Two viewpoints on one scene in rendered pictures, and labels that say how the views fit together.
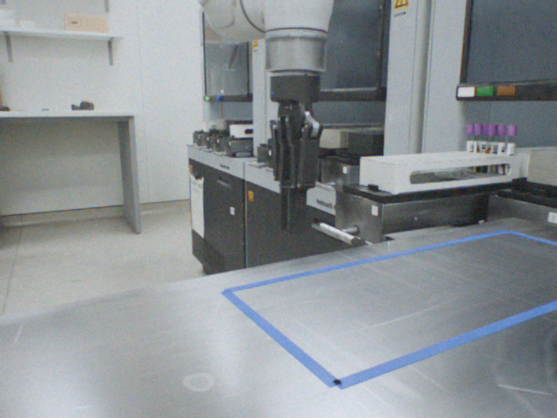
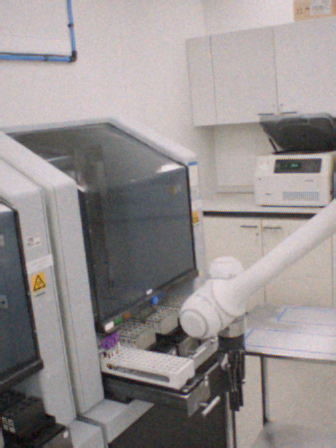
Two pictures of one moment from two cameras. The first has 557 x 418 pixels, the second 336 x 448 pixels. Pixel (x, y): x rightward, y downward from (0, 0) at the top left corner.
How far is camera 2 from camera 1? 199 cm
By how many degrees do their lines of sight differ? 117
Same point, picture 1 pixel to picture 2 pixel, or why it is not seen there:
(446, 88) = (86, 331)
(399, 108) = (55, 364)
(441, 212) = not seen: hidden behind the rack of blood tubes
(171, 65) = not seen: outside the picture
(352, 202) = (196, 392)
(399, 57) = (46, 327)
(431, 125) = (81, 360)
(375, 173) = (186, 373)
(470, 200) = not seen: hidden behind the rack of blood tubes
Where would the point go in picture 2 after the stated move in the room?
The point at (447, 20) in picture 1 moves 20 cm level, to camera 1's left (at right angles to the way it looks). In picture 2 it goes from (78, 290) to (108, 307)
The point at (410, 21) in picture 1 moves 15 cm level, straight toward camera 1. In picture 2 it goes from (50, 297) to (103, 288)
